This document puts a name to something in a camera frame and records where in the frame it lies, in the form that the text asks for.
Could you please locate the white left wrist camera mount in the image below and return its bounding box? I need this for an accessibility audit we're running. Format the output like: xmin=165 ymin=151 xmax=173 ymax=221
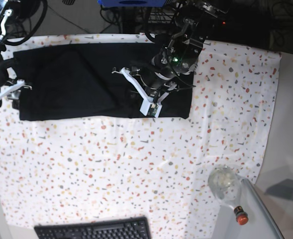
xmin=111 ymin=66 xmax=181 ymax=118

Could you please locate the black computer keyboard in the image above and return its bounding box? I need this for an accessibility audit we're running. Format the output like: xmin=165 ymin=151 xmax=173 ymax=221
xmin=34 ymin=217 xmax=152 ymax=239

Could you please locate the blue box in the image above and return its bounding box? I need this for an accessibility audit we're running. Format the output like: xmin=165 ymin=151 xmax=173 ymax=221
xmin=98 ymin=0 xmax=172 ymax=7

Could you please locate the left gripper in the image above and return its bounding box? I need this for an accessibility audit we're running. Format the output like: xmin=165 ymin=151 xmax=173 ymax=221
xmin=130 ymin=54 xmax=196 ymax=94

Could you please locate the terrazzo pattern tablecloth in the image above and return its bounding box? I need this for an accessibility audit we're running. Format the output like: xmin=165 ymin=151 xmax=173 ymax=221
xmin=0 ymin=41 xmax=281 ymax=239

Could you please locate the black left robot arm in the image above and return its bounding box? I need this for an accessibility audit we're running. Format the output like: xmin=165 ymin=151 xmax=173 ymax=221
xmin=130 ymin=0 xmax=232 ymax=97

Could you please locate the clear glass bottle red cap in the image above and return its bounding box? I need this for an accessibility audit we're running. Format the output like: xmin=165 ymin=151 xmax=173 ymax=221
xmin=208 ymin=165 xmax=249 ymax=226

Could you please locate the black t-shirt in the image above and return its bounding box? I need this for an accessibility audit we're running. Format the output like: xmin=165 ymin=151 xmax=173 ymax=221
xmin=11 ymin=42 xmax=195 ymax=122

